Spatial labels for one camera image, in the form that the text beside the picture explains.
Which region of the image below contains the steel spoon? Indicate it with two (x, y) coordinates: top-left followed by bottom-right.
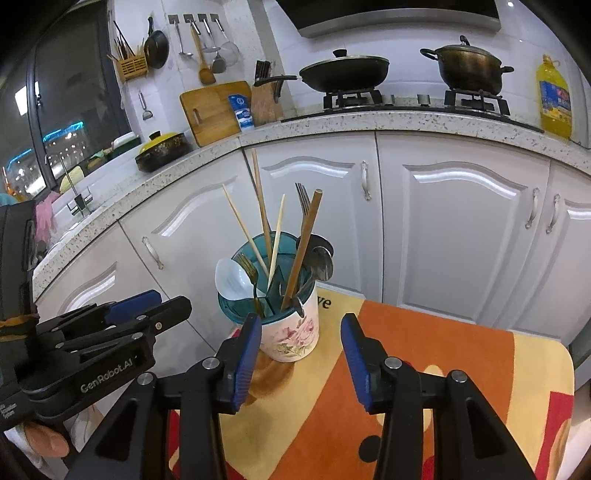
(310, 247), (334, 282)
(295, 233), (332, 254)

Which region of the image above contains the printed blanket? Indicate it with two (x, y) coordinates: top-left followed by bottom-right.
(166, 284), (575, 480)

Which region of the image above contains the steel faucet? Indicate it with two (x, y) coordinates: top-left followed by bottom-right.
(59, 157), (93, 217)

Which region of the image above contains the black frying pan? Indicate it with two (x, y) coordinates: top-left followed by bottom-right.
(143, 16), (170, 70)

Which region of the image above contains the steel skimmer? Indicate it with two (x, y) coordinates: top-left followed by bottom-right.
(198, 14), (221, 52)

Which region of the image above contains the black casserole yellow lid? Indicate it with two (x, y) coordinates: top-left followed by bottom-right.
(135, 130), (191, 174)

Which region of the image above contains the blue white packet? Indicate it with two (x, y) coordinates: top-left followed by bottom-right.
(228, 93), (256, 132)

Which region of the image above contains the steel ladle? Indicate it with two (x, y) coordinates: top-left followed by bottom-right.
(167, 14), (194, 58)

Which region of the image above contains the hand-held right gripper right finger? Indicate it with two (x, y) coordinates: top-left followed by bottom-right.
(341, 313), (539, 480)

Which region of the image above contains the steel range hood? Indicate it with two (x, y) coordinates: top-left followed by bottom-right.
(274, 0), (502, 38)

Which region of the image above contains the dark window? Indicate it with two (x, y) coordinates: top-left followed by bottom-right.
(0, 4), (132, 204)

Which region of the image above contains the pink cloth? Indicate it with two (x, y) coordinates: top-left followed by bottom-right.
(34, 191), (62, 247)

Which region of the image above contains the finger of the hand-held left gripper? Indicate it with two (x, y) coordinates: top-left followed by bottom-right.
(37, 290), (163, 342)
(60, 295), (193, 356)

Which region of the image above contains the wooden knife block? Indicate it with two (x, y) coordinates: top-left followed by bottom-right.
(252, 60), (284, 126)

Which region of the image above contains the yellow oil bottle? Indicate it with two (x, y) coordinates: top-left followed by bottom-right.
(536, 53), (573, 139)

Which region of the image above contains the white cabinet door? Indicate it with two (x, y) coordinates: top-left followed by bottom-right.
(117, 150), (259, 352)
(32, 222), (162, 324)
(375, 130), (551, 329)
(241, 133), (385, 319)
(508, 161), (591, 344)

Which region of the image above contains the wooden spatula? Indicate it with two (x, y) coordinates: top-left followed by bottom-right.
(190, 25), (218, 86)

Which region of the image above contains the black wok with lid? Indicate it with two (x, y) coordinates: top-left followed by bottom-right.
(253, 48), (391, 93)

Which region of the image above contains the white green storage box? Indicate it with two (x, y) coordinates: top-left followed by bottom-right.
(111, 131), (141, 153)

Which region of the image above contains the black gas stove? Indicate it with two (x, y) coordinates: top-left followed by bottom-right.
(281, 88), (546, 134)

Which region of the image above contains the gold fork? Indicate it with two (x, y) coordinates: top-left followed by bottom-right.
(237, 252), (266, 319)

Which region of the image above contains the white plastic spoon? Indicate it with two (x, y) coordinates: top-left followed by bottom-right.
(215, 258), (266, 298)

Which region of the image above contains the person's left hand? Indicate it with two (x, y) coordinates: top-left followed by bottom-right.
(9, 422), (70, 457)

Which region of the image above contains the bamboo wall chopstick rack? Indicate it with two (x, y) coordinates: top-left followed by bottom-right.
(107, 21), (149, 84)

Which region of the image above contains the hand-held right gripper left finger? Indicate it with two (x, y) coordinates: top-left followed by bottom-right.
(67, 313), (264, 480)

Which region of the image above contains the wooden cutting board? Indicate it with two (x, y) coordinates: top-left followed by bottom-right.
(179, 80), (253, 148)

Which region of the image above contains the floral utensil holder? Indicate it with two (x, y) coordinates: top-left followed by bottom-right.
(217, 231), (320, 363)

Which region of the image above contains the bronze stockpot with lid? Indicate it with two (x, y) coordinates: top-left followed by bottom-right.
(419, 36), (515, 95)

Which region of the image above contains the wooden handled utensil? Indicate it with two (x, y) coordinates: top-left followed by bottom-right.
(280, 188), (324, 312)

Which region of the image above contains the mesh strainer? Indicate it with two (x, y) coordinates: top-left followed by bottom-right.
(210, 14), (242, 66)

